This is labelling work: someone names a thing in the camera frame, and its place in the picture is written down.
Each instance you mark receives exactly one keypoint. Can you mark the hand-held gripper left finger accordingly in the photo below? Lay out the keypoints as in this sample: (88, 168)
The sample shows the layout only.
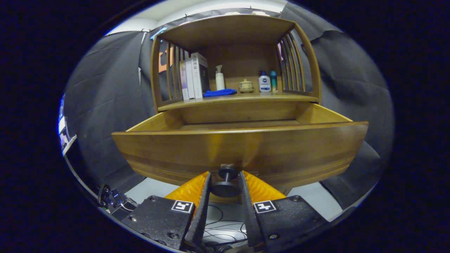
(204, 214)

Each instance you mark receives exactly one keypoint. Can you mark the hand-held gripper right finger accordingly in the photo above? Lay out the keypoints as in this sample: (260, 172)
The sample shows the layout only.
(248, 218)

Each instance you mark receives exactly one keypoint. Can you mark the wooden drawer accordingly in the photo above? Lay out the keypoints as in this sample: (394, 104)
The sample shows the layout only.
(175, 151)

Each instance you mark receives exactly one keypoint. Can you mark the wooden countertop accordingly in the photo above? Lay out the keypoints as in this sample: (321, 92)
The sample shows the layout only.
(246, 97)

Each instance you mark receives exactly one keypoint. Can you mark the wooden cabinet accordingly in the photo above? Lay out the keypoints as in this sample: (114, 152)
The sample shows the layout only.
(242, 59)

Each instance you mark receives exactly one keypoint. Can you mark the black electronic device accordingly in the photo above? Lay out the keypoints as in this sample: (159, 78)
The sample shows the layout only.
(116, 200)

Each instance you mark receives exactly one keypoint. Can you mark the blue cloth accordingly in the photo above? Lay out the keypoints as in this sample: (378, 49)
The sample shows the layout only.
(219, 92)

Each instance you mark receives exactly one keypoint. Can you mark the beige lidded teacup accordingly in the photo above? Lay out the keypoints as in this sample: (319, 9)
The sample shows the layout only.
(245, 86)

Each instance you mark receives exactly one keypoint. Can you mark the white pump bottle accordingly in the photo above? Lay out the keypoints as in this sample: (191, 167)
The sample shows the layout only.
(220, 80)

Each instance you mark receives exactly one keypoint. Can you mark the pale purple book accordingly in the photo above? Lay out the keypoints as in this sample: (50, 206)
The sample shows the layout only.
(183, 80)

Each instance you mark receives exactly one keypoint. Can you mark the white lotion bottle blue cap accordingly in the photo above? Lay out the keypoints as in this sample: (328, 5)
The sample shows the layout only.
(264, 83)

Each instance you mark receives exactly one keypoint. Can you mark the teal bottle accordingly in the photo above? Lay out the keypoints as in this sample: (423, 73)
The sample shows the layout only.
(273, 81)

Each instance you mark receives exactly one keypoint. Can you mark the white book with dark cover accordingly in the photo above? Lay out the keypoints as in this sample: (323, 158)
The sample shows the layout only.
(198, 75)

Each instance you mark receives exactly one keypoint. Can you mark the bright device on stand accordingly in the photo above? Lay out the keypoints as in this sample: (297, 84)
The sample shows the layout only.
(63, 130)

